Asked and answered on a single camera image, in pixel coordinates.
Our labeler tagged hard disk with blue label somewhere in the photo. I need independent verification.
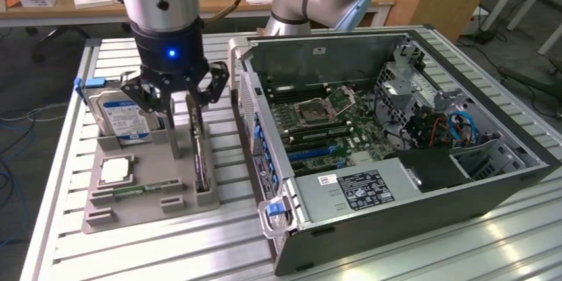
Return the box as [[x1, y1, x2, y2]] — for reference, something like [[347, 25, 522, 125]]
[[74, 76, 167, 146]]

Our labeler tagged blue data wire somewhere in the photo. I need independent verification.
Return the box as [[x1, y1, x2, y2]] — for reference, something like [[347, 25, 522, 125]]
[[448, 111, 481, 146]]

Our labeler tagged dark grey open PC case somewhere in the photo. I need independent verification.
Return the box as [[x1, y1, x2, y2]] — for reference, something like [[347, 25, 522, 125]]
[[227, 29, 562, 277]]

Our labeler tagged dark chair base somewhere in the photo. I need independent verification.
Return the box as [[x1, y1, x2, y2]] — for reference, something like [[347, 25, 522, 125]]
[[498, 65, 562, 97]]

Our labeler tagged metal disk bay cage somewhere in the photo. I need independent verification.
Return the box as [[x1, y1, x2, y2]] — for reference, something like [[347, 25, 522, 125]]
[[377, 42, 448, 111]]

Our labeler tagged grey parts rack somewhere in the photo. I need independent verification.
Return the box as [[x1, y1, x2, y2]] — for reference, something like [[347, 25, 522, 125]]
[[80, 89, 222, 235]]

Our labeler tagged black RAM slot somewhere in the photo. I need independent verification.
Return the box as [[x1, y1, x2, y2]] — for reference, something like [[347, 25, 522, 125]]
[[265, 87, 330, 97], [285, 124, 353, 137], [263, 78, 329, 88], [287, 129, 355, 143], [266, 91, 331, 101], [263, 82, 330, 92]]

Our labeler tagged grey power supply with label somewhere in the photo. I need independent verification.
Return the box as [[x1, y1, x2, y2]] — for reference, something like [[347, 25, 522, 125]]
[[293, 157, 424, 230]]

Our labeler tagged graphics card with green PCB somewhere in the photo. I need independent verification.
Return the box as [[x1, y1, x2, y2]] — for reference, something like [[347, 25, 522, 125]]
[[186, 92, 215, 195]]

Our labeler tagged CPU socket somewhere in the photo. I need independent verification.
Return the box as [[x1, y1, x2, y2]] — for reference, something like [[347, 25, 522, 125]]
[[293, 97, 335, 128]]

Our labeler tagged green motherboard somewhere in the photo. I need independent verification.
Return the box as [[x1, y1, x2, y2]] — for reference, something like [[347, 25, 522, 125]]
[[258, 73, 400, 177]]

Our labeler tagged metal socket cover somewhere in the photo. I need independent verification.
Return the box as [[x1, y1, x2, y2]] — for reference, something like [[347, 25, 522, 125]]
[[325, 86, 361, 115]]

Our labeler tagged grey disk bay tray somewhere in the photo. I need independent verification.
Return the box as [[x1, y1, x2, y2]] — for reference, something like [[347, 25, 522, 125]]
[[448, 138, 528, 184]]

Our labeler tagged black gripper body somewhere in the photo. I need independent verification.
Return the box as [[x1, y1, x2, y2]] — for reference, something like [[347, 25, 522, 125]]
[[130, 18, 213, 93]]

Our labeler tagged green RAM stick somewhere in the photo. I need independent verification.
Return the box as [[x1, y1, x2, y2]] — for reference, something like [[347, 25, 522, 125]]
[[113, 184, 165, 197]]

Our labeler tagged CPU with silver lid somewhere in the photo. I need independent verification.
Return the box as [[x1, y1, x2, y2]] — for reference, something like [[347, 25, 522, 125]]
[[99, 158, 135, 186]]

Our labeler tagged blue expansion slot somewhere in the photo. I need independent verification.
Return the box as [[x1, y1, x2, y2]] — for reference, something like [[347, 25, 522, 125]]
[[287, 145, 331, 161]]

